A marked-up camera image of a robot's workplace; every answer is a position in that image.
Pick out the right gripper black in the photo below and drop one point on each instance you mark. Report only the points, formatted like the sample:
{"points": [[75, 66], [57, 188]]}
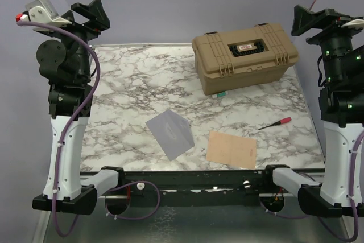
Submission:
{"points": [[305, 19]]}

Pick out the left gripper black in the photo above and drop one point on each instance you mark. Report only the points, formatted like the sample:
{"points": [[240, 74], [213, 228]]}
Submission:
{"points": [[94, 13]]}

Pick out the tan paper letter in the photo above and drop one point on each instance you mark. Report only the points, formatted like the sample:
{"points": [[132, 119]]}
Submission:
{"points": [[231, 150]]}

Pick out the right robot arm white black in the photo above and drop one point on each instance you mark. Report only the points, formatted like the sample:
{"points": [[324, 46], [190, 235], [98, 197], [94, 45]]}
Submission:
{"points": [[341, 106]]}

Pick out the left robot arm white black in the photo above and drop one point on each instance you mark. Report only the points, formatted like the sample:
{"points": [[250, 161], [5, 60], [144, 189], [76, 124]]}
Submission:
{"points": [[65, 63]]}

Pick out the tan plastic tool case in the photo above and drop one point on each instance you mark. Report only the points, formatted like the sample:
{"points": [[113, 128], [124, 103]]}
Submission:
{"points": [[236, 59]]}

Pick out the small green white tube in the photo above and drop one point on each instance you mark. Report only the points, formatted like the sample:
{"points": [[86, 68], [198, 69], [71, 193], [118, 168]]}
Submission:
{"points": [[220, 94]]}

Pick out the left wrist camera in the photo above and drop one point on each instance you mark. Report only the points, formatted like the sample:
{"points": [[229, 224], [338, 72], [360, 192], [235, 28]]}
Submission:
{"points": [[42, 11]]}

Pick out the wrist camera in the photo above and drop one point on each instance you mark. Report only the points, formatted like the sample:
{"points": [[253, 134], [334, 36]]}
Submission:
{"points": [[356, 23], [42, 11]]}

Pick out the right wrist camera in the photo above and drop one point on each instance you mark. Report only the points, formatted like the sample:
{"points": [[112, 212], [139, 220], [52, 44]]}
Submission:
{"points": [[356, 23]]}

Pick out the red handled screwdriver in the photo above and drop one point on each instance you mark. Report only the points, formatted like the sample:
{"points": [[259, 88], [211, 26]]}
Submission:
{"points": [[277, 123]]}

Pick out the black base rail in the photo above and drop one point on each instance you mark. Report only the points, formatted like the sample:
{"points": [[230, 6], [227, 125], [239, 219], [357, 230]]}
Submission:
{"points": [[194, 188]]}

